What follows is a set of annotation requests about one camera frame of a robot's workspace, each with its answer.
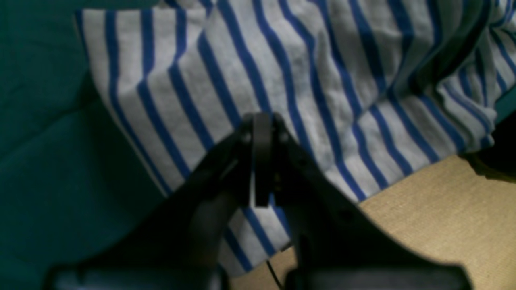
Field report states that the teal table cloth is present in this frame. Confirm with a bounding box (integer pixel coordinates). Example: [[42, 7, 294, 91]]
[[0, 0, 516, 290]]

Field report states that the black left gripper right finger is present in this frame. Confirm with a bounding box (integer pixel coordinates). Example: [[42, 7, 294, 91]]
[[254, 113, 456, 271]]

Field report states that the blue white striped T-shirt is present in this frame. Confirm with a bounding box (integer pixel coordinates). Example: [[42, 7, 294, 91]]
[[75, 0, 516, 278]]

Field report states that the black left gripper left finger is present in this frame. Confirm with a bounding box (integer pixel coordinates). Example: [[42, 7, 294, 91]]
[[77, 115, 254, 270]]

